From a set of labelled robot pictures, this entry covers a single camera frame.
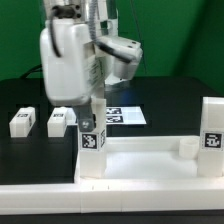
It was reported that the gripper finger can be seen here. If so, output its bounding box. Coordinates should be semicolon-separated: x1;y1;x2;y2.
76;104;95;132

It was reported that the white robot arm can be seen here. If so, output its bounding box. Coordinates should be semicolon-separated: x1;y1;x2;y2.
40;0;113;132

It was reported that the black cable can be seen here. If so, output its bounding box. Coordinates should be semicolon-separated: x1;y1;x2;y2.
19;64;44;80

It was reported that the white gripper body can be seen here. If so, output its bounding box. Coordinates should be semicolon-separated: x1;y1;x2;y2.
40;19;112;106

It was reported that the white desk top tray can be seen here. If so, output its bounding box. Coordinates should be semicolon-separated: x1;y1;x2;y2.
73;135;224;185

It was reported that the white L-shaped fence wall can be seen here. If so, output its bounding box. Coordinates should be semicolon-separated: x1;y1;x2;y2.
0;180;224;215

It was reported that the fiducial marker sheet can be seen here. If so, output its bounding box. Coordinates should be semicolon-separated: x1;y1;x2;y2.
66;106;148;127

